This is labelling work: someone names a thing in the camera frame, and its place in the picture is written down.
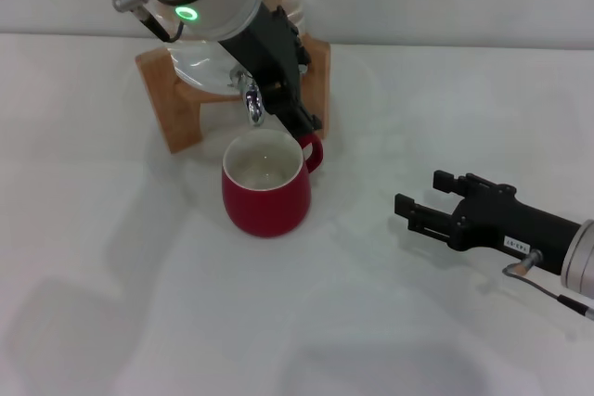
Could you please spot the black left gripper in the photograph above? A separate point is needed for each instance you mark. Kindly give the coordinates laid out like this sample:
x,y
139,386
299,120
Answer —
x,y
267,53

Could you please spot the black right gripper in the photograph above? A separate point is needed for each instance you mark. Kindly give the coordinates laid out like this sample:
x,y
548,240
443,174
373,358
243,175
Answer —
x,y
506,224

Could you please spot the chrome faucet with lever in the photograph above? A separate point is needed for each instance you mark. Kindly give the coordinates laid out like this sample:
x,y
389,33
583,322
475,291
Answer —
x,y
254,111

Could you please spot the red ceramic cup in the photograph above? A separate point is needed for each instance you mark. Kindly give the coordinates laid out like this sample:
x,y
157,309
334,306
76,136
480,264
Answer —
x,y
264,210

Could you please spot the wooden dispenser stand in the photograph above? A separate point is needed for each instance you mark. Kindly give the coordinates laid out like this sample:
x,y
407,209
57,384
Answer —
x,y
178,122

